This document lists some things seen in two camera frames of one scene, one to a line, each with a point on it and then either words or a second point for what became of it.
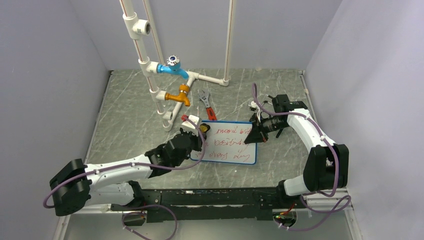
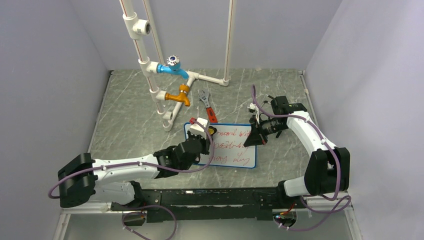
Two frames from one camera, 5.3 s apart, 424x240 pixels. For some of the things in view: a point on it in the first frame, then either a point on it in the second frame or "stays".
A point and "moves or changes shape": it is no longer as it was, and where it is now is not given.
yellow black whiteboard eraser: (204, 127) moves or changes shape
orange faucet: (183, 89) stays
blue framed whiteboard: (224, 143) stays
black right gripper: (255, 135) stays
